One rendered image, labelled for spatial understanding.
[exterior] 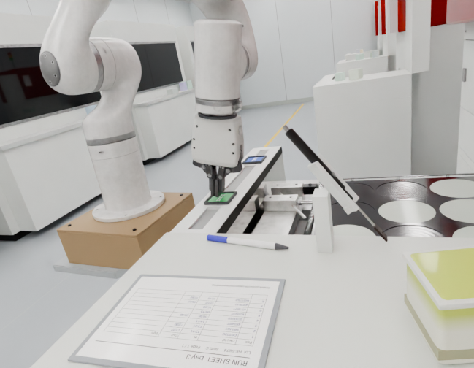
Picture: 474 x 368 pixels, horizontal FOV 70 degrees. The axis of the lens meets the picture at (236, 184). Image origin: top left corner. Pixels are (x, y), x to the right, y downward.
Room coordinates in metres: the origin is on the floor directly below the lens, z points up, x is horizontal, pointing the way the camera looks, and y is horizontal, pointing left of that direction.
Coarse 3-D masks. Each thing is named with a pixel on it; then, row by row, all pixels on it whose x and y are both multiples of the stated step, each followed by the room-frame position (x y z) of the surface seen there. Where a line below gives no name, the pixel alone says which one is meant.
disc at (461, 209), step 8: (456, 200) 0.59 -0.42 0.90; (464, 200) 0.59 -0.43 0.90; (472, 200) 0.58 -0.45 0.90; (440, 208) 0.57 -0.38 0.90; (448, 208) 0.57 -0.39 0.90; (456, 208) 0.56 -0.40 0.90; (464, 208) 0.56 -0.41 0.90; (472, 208) 0.55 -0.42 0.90; (448, 216) 0.54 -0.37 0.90; (456, 216) 0.53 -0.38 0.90; (464, 216) 0.53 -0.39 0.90; (472, 216) 0.53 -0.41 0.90
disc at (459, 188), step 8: (432, 184) 0.68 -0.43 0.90; (440, 184) 0.68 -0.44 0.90; (448, 184) 0.67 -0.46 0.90; (456, 184) 0.66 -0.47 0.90; (464, 184) 0.66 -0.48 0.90; (472, 184) 0.65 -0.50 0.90; (440, 192) 0.64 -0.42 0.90; (448, 192) 0.63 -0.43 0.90; (456, 192) 0.63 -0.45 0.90; (464, 192) 0.62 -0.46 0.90; (472, 192) 0.61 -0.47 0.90
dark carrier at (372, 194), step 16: (368, 192) 0.70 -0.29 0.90; (384, 192) 0.69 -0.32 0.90; (400, 192) 0.67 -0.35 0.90; (416, 192) 0.66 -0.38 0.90; (432, 192) 0.65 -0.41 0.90; (336, 208) 0.65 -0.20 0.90; (368, 208) 0.63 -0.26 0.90; (336, 224) 0.58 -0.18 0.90; (352, 224) 0.57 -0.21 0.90; (368, 224) 0.56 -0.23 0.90; (384, 224) 0.55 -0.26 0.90; (400, 224) 0.54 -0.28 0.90; (416, 224) 0.53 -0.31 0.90; (432, 224) 0.52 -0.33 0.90; (448, 224) 0.51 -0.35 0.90; (464, 224) 0.50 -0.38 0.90
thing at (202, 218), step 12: (252, 168) 0.86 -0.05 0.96; (264, 168) 0.83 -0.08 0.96; (228, 180) 0.79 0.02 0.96; (240, 180) 0.78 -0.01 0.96; (252, 180) 0.75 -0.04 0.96; (240, 192) 0.69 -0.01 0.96; (216, 204) 0.65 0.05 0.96; (228, 204) 0.64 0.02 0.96; (192, 216) 0.61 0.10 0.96; (204, 216) 0.61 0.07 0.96; (216, 216) 0.59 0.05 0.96; (228, 216) 0.58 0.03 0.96; (180, 228) 0.57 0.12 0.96; (192, 228) 0.57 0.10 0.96; (204, 228) 0.55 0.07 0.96; (216, 228) 0.54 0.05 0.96
